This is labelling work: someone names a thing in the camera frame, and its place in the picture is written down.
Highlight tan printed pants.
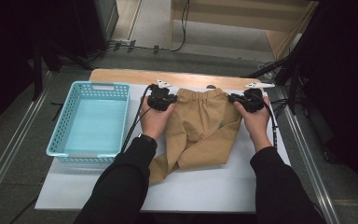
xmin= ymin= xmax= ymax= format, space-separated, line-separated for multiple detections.
xmin=148 ymin=88 xmax=243 ymax=185

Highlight metal floor rail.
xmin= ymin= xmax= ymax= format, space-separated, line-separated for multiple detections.
xmin=0 ymin=71 xmax=52 ymax=216
xmin=274 ymin=87 xmax=339 ymax=224

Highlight right hand-held gripper cable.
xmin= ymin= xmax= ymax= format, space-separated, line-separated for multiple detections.
xmin=262 ymin=92 xmax=279 ymax=150

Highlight black metal stand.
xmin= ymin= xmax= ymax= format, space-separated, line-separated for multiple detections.
xmin=32 ymin=36 xmax=94 ymax=101
xmin=241 ymin=46 xmax=311 ymax=115

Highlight left hand-held gripper cable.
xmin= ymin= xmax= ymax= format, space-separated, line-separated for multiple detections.
xmin=120 ymin=84 xmax=155 ymax=154

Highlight dark cabinet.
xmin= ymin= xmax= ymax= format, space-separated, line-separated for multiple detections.
xmin=74 ymin=0 xmax=119 ymax=57

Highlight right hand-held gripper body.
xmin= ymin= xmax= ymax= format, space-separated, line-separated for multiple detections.
xmin=239 ymin=81 xmax=276 ymax=114

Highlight light blue plastic basket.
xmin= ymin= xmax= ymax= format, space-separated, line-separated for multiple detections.
xmin=46 ymin=81 xmax=131 ymax=165

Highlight person's right hand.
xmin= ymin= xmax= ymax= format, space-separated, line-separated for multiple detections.
xmin=233 ymin=96 xmax=273 ymax=153

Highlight beige wooden shelf unit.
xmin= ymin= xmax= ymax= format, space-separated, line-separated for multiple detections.
xmin=169 ymin=0 xmax=320 ymax=62

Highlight black curtain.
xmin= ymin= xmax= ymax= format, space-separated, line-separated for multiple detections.
xmin=0 ymin=0 xmax=87 ymax=138
xmin=292 ymin=0 xmax=358 ymax=206

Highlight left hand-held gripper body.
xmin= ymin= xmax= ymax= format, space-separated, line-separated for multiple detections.
xmin=147 ymin=78 xmax=172 ymax=112

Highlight white table board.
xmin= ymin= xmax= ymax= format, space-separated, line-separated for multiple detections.
xmin=34 ymin=81 xmax=307 ymax=214

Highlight person's left hand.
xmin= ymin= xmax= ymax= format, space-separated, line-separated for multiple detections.
xmin=139 ymin=103 xmax=175 ymax=140

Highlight black hanging cable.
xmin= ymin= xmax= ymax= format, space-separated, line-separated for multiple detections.
xmin=171 ymin=0 xmax=191 ymax=52

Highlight white power strip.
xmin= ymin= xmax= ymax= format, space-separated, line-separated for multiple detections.
xmin=111 ymin=37 xmax=132 ymax=45

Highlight hand-held gripper cable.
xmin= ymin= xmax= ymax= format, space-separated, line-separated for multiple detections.
xmin=120 ymin=84 xmax=155 ymax=154
xmin=262 ymin=92 xmax=279 ymax=150

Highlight black floor cable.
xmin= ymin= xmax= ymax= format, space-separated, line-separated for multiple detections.
xmin=87 ymin=41 xmax=172 ymax=62
xmin=269 ymin=97 xmax=293 ymax=119

